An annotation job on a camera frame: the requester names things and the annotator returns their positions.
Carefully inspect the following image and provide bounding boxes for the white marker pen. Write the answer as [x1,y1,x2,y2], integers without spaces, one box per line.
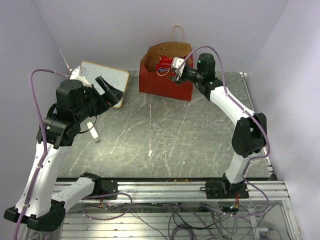
[86,122,100,142]

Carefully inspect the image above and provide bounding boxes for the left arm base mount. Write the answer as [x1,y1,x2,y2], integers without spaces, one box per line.
[101,180,118,200]

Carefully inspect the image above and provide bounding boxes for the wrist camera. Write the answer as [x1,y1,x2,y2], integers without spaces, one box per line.
[171,57,186,75]
[69,65,92,88]

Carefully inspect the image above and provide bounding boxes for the small whiteboard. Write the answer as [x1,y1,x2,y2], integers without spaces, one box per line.
[80,61,129,93]

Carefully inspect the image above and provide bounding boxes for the red snack packet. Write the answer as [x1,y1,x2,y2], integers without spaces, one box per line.
[155,54,175,77]

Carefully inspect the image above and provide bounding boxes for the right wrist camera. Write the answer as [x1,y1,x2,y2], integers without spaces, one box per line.
[171,57,186,75]

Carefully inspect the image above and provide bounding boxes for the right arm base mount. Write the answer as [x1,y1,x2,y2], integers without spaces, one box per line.
[204,179,249,199]

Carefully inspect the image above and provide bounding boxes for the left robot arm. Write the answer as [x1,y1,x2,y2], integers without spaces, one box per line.
[3,76,124,232]

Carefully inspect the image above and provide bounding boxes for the aluminium frame rail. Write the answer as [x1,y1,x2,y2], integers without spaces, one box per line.
[49,181,291,203]

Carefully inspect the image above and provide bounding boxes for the red paper bag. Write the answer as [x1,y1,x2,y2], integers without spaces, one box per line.
[139,25,193,101]

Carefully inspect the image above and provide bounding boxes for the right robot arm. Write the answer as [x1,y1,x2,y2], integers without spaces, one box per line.
[171,53,267,198]

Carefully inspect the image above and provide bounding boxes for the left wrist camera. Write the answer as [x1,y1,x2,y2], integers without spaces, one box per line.
[69,65,92,88]

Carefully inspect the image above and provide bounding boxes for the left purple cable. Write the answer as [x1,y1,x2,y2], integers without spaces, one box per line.
[12,69,71,240]

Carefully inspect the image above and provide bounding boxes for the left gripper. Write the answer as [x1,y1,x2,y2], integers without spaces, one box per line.
[75,75,125,122]

